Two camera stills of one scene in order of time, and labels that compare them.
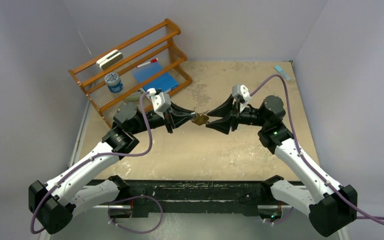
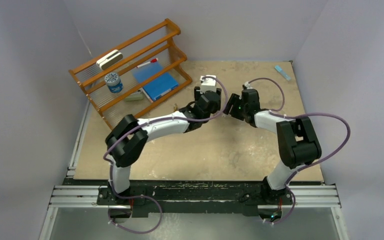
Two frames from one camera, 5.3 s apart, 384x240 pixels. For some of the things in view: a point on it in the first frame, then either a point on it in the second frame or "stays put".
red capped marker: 153,61 stays put
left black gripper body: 156,121 -> 197,93
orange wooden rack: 127,74 stays put
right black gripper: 225,111 -> 234,100
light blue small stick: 283,73 stays put
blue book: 164,84 stays put
